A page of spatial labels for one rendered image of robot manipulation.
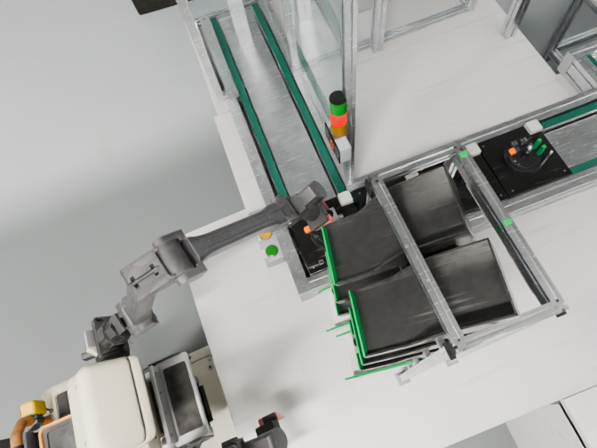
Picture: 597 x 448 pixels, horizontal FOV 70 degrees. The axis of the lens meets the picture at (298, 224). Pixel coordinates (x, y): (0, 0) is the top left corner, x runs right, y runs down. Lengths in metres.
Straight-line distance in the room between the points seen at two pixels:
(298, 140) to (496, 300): 1.16
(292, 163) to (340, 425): 0.96
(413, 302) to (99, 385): 0.73
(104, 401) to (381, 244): 0.72
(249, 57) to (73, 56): 2.17
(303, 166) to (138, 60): 2.26
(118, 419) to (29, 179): 2.55
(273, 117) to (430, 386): 1.18
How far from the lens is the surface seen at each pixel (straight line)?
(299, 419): 1.52
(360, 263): 0.88
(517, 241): 0.82
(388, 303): 0.86
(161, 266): 0.91
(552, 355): 1.66
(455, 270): 0.84
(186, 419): 1.42
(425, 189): 0.88
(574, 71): 2.15
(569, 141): 1.93
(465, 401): 1.56
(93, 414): 1.14
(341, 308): 1.21
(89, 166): 3.28
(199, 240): 0.96
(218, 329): 1.60
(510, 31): 2.24
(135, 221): 2.91
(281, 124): 1.83
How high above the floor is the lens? 2.37
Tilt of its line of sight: 66 degrees down
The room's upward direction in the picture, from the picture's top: 15 degrees counter-clockwise
